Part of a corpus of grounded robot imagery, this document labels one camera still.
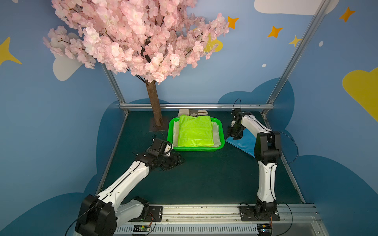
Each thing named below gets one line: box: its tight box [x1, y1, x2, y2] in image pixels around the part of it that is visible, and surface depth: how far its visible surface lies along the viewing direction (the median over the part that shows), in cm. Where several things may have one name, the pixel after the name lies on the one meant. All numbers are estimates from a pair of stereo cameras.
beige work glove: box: [177, 108, 209, 118], surface depth 125 cm
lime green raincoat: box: [177, 114, 215, 148], surface depth 98 cm
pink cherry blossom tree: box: [43, 0, 229, 128], surface depth 55 cm
